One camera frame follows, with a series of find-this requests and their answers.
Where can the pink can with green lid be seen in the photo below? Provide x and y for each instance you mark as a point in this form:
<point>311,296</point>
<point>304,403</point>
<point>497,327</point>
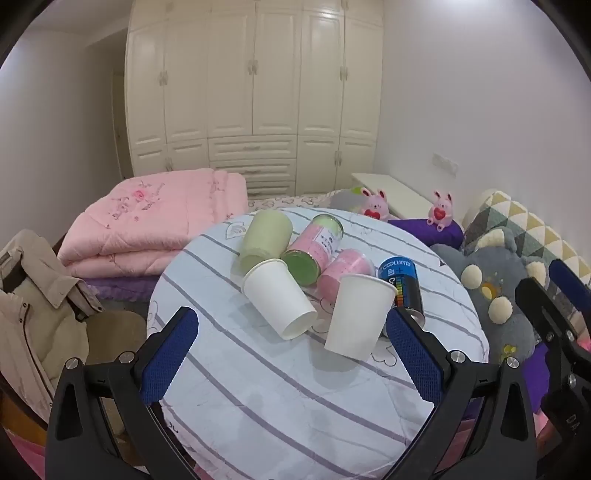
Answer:
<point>316,242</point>

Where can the black drink can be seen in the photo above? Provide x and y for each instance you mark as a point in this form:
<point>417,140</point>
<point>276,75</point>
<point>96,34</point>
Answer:
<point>408,286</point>

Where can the heart print bed sheet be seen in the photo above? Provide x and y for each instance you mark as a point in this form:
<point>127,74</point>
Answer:
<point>286,201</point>

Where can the triangle patterned pillow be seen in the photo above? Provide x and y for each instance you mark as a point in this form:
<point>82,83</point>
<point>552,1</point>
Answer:
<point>526,221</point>

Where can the grey green plush toy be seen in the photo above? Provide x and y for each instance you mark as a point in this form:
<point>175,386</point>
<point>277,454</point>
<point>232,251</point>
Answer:
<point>345,199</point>

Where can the white wall socket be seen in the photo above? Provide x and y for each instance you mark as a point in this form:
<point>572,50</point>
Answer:
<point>444,165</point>

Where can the purple blanket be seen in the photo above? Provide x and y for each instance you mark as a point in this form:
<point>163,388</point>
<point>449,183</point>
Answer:
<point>531,374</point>

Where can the white paper cup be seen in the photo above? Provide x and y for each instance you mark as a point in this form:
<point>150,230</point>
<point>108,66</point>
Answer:
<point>277,295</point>
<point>358,318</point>

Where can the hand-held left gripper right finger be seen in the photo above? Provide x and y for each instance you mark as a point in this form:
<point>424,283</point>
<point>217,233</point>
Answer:
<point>416,360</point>

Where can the pink cloth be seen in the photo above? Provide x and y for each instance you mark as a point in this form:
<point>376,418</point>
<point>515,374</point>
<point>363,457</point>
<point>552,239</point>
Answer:
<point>21,457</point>

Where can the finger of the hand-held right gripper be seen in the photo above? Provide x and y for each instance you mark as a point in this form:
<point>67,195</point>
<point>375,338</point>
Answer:
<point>545,307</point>
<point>572,281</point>

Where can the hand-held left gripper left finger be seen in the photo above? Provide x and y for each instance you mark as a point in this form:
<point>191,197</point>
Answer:
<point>167,357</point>

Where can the striped white tablecloth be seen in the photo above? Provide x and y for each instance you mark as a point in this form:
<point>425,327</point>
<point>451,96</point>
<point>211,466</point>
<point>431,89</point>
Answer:
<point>258,387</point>

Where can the purple cushion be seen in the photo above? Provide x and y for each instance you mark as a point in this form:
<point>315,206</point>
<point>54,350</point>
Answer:
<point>434,233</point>

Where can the white bedside shelf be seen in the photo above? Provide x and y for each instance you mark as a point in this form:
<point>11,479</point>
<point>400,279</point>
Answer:
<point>397,191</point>

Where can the light green cup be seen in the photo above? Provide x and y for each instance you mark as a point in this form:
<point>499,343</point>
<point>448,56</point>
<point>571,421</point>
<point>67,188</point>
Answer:
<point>265,237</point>

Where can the pink bunny plush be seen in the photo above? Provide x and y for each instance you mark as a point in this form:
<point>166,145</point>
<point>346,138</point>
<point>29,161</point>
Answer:
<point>441,212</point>
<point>375,205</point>

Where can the beige jacket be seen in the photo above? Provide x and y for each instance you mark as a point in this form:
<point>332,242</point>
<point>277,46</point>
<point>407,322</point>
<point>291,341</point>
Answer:
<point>32,318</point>

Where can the pink folded quilt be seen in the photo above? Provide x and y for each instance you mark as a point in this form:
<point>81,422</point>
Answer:
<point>147,217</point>

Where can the pink translucent cup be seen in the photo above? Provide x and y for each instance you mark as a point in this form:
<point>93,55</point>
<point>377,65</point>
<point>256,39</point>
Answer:
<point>344,270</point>

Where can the white wardrobe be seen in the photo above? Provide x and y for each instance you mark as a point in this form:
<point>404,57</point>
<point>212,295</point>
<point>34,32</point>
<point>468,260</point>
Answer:
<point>254,83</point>

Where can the grey plush bear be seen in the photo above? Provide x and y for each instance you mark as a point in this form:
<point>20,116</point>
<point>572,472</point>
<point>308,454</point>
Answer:
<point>496,286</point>

